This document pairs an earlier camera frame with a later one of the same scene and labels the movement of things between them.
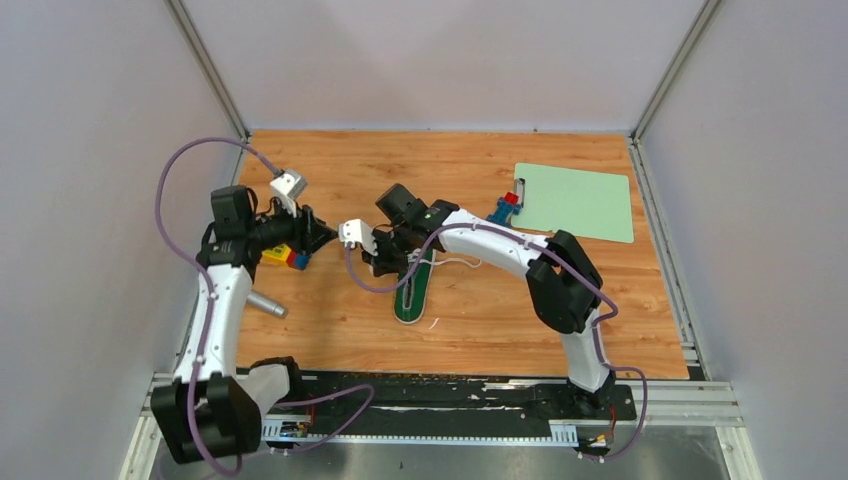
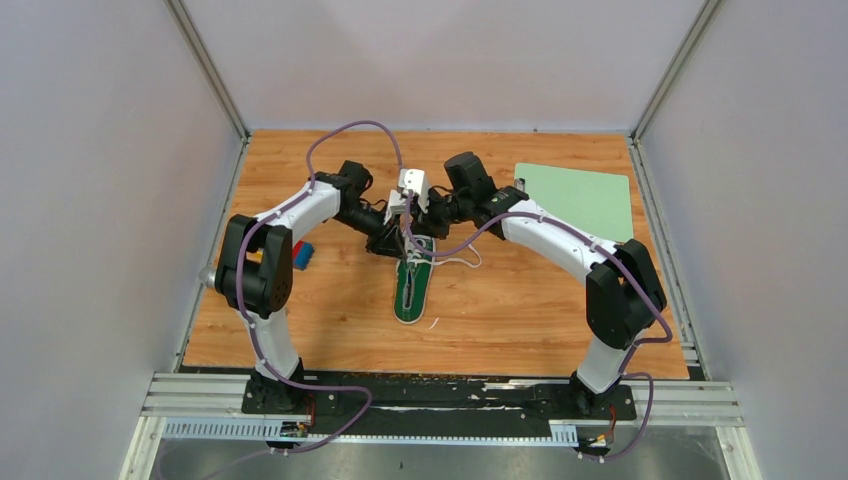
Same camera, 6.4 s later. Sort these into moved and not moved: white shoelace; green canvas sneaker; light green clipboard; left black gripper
Moved: left black gripper
Not moved: light green clipboard; white shoelace; green canvas sneaker
